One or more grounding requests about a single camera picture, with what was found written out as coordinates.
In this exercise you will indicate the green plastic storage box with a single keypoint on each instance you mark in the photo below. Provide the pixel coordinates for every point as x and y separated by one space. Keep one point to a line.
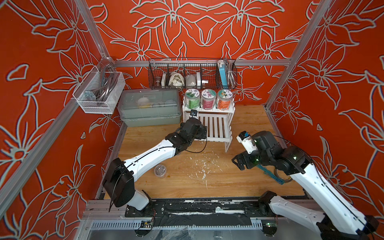
146 107

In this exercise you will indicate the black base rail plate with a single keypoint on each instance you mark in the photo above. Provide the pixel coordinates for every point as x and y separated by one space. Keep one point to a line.
159 208

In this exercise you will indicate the seed jar green tree lid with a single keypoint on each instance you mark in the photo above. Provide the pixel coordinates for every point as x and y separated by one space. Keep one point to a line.
192 98

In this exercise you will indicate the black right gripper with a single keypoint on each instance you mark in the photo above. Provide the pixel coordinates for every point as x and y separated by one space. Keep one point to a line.
244 155

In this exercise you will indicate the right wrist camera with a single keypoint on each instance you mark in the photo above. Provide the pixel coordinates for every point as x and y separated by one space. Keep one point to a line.
247 141

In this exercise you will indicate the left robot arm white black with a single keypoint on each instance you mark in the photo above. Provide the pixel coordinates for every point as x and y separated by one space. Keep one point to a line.
120 177

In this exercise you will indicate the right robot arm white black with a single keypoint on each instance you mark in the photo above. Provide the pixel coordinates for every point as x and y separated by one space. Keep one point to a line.
337 220

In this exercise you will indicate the green cable tie bundle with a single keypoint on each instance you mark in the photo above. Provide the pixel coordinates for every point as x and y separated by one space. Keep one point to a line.
271 175

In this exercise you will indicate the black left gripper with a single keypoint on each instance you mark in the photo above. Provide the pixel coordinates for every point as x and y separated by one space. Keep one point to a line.
200 135

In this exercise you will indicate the seed jar pink flower lid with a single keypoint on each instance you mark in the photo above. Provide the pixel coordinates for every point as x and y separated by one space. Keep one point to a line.
208 99

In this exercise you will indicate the white slatted two-tier shelf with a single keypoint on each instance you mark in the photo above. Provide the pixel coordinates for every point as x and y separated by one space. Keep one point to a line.
218 123

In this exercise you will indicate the seed jar radish lid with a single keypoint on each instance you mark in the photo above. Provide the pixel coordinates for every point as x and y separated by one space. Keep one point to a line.
224 99

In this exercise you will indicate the white cloth bundle in basket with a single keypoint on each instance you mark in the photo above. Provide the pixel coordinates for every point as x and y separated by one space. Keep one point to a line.
176 80

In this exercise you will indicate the light blue box in basket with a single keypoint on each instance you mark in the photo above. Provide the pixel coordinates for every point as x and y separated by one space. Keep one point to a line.
222 66

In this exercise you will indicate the small clear cup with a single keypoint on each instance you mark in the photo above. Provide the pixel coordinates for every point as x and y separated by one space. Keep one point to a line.
160 171

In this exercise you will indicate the black wire wall basket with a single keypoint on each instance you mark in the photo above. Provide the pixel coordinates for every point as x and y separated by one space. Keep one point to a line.
198 73

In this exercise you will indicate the clear plastic wall basket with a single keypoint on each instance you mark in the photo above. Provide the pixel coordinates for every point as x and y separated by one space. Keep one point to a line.
99 93

